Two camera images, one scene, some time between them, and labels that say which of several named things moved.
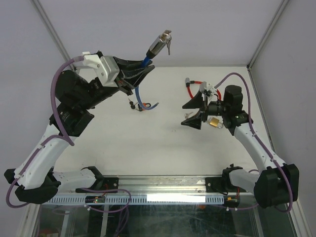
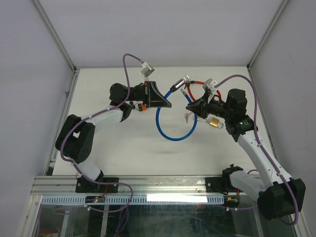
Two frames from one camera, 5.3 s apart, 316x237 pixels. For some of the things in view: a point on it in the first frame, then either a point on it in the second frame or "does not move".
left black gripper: (132, 74) → (151, 96)
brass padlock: (215, 122) does not move
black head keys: (132, 106) does not move
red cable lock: (188, 82) does not move
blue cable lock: (166, 37) → (179, 83)
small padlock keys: (186, 115) does not move
